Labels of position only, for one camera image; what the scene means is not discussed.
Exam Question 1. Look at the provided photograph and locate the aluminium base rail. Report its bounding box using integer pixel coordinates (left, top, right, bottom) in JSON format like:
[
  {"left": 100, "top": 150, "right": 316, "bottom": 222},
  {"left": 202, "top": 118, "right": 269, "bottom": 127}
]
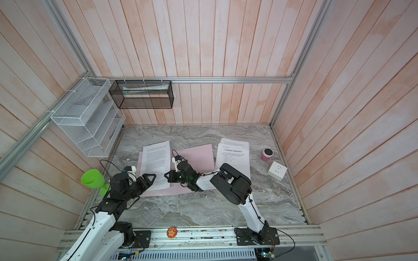
[{"left": 55, "top": 224, "right": 327, "bottom": 253}]

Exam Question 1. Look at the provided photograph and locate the white wire mesh shelf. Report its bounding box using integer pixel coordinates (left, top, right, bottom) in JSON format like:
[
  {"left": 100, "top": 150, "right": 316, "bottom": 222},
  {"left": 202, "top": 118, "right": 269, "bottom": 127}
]
[{"left": 51, "top": 78, "right": 125, "bottom": 158}]

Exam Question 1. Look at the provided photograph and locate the green plastic goblet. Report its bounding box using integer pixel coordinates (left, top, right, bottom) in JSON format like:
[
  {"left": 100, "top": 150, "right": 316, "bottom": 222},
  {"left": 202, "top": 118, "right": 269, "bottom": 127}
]
[{"left": 81, "top": 169, "right": 110, "bottom": 197}]

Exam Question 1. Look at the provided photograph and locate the red round badge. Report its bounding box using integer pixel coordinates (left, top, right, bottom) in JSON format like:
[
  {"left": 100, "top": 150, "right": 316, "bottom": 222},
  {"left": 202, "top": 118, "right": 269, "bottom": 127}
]
[{"left": 167, "top": 226, "right": 178, "bottom": 239}]

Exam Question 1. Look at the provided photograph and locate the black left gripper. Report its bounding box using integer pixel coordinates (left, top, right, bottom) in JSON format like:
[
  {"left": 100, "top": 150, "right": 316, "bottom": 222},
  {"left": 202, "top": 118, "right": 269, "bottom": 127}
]
[{"left": 123, "top": 173, "right": 157, "bottom": 201}]

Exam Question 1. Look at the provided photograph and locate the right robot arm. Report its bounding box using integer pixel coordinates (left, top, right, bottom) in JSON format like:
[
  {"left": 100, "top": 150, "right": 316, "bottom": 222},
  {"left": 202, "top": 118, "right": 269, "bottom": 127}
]
[{"left": 164, "top": 156, "right": 280, "bottom": 246}]

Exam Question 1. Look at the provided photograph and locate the white power socket cube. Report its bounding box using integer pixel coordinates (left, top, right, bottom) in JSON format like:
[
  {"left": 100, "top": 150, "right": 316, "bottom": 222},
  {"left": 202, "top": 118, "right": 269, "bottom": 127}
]
[{"left": 268, "top": 161, "right": 287, "bottom": 181}]

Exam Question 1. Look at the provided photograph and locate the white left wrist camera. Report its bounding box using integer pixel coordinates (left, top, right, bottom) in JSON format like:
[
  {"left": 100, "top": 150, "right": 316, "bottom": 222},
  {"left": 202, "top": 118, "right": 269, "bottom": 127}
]
[{"left": 122, "top": 166, "right": 137, "bottom": 180}]

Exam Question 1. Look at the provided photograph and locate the black wire mesh basket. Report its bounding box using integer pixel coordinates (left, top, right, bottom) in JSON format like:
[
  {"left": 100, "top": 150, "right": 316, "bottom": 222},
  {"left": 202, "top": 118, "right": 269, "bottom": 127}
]
[{"left": 109, "top": 79, "right": 174, "bottom": 109}]

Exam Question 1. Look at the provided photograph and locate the white paper stack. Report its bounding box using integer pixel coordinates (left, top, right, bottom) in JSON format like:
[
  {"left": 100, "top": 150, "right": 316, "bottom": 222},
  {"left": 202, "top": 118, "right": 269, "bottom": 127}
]
[{"left": 215, "top": 138, "right": 251, "bottom": 179}]

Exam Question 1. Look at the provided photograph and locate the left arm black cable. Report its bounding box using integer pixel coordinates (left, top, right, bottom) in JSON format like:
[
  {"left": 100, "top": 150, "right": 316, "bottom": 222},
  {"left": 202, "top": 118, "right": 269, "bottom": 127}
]
[{"left": 98, "top": 159, "right": 123, "bottom": 175}]

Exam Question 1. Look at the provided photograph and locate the pink folder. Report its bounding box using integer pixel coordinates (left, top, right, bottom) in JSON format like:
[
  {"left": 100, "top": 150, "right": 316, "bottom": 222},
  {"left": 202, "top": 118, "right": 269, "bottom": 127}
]
[{"left": 141, "top": 144, "right": 215, "bottom": 197}]

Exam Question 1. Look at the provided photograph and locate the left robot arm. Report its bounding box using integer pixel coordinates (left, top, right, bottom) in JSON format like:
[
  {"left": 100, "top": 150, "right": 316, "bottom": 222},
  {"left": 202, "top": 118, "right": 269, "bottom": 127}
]
[{"left": 61, "top": 171, "right": 157, "bottom": 261}]

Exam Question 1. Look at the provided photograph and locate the printed white paper sheet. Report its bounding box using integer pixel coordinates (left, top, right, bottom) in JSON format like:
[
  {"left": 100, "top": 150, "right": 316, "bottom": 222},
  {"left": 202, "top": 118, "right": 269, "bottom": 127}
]
[{"left": 139, "top": 140, "right": 172, "bottom": 191}]

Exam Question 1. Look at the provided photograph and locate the pink round speaker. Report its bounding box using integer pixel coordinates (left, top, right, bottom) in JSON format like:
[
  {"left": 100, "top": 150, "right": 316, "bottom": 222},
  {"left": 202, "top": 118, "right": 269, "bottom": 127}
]
[{"left": 261, "top": 148, "right": 274, "bottom": 162}]

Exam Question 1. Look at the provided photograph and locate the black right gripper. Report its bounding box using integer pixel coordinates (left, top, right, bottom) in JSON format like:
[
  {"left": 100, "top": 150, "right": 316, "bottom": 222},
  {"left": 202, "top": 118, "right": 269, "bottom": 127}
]
[{"left": 164, "top": 169, "right": 192, "bottom": 184}]

